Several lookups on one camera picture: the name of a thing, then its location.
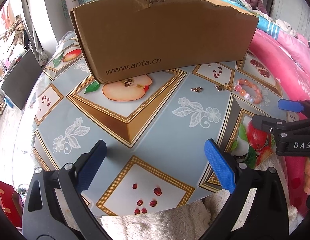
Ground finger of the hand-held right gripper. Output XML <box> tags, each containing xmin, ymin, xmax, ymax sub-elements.
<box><xmin>278</xmin><ymin>99</ymin><xmax>310</xmax><ymax>118</ymax></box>
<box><xmin>252</xmin><ymin>114</ymin><xmax>310</xmax><ymax>137</ymax></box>

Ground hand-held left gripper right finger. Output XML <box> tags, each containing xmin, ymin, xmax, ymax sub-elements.
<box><xmin>202</xmin><ymin>139</ymin><xmax>289</xmax><ymax>240</ymax></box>

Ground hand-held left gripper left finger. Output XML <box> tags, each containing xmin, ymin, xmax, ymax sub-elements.
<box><xmin>22</xmin><ymin>139</ymin><xmax>107</xmax><ymax>240</ymax></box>

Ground pink orange bead bracelet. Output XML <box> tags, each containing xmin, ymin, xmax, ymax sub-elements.
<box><xmin>232</xmin><ymin>79</ymin><xmax>263</xmax><ymax>105</ymax></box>

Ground brown cardboard box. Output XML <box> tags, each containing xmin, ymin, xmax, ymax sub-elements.
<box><xmin>69</xmin><ymin>0</ymin><xmax>260</xmax><ymax>84</ymax></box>

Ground pink floral blanket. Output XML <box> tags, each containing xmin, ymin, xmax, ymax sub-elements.
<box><xmin>247</xmin><ymin>29</ymin><xmax>310</xmax><ymax>120</ymax></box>

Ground small metal earrings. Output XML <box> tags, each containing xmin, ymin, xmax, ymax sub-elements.
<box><xmin>215</xmin><ymin>83</ymin><xmax>233</xmax><ymax>92</ymax></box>

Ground fruit print tablecloth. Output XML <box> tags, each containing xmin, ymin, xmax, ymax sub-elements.
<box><xmin>11</xmin><ymin>34</ymin><xmax>299</xmax><ymax>217</ymax></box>

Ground white floral cloth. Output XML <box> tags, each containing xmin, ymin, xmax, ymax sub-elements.
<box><xmin>275</xmin><ymin>19</ymin><xmax>299</xmax><ymax>38</ymax></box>

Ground blue patterned quilt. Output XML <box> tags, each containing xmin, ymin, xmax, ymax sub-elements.
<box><xmin>213</xmin><ymin>0</ymin><xmax>280</xmax><ymax>39</ymax></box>

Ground white fleece garment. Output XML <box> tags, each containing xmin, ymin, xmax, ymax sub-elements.
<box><xmin>100</xmin><ymin>187</ymin><xmax>303</xmax><ymax>240</ymax></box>

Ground white door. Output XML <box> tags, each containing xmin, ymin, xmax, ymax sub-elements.
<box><xmin>276</xmin><ymin>0</ymin><xmax>310</xmax><ymax>35</ymax></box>

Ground dark grey board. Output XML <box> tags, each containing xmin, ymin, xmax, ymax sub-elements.
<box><xmin>0</xmin><ymin>49</ymin><xmax>43</xmax><ymax>110</ymax></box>

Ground white plastic bag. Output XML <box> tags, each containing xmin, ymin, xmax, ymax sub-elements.
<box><xmin>57</xmin><ymin>31</ymin><xmax>75</xmax><ymax>44</ymax></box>

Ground grey curtain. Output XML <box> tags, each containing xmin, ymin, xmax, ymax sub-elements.
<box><xmin>19</xmin><ymin>15</ymin><xmax>49</xmax><ymax>67</ymax></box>

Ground cluttered pile of goods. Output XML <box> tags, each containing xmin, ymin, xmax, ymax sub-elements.
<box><xmin>0</xmin><ymin>15</ymin><xmax>28</xmax><ymax>80</ymax></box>

